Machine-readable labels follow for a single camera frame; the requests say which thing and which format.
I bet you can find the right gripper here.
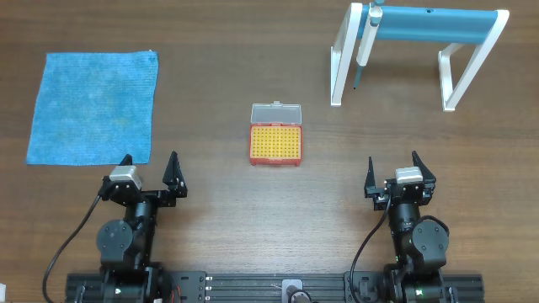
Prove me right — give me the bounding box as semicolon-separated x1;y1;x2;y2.
364;150;438;211

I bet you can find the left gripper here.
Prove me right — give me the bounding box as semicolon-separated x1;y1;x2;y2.
100;151;189;207

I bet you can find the white pipette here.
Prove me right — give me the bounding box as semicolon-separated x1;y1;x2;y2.
352;0;385;90

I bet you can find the blue cloth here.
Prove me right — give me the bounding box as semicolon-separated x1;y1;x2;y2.
25;50;160;167

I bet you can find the white and blue stand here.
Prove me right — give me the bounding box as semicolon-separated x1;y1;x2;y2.
330;2;510;113

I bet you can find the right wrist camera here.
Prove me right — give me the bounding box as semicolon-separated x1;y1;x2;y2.
394;166;424;185

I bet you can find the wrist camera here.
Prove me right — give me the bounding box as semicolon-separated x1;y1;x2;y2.
394;166;424;185
109;164;145;190

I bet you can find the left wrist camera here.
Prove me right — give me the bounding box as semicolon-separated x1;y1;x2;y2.
109;164;145;190

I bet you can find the black cable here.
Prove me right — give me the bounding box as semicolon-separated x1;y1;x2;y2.
41;184;115;303
349;195;392;303

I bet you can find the mounting rail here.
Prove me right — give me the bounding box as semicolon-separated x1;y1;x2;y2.
65;271;485;303

